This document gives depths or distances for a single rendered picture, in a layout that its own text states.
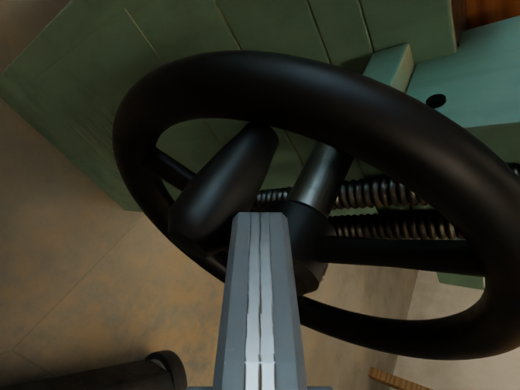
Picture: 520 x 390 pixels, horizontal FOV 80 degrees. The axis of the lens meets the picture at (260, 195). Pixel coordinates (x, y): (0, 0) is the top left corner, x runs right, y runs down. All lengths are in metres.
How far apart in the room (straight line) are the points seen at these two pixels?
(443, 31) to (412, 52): 0.03
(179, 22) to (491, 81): 0.30
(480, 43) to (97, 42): 0.44
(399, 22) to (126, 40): 0.32
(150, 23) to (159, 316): 0.95
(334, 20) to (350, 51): 0.03
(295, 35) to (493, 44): 0.16
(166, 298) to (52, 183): 0.52
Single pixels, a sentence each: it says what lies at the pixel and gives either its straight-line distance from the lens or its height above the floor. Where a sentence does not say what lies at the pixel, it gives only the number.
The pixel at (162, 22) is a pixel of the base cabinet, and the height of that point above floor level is 0.63.
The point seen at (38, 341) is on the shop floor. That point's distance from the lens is 1.05.
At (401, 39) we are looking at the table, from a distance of 0.31.
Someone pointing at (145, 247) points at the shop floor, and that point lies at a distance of 1.10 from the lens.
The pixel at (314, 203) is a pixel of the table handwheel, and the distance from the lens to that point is 0.23.
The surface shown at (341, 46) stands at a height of 0.82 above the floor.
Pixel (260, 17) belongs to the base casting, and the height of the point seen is 0.75.
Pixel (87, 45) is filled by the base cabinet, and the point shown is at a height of 0.47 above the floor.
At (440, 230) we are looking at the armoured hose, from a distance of 0.27.
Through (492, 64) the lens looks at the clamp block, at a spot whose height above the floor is 0.92.
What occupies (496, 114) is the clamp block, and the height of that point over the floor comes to 0.93.
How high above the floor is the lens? 0.94
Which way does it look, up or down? 40 degrees down
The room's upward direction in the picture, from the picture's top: 91 degrees clockwise
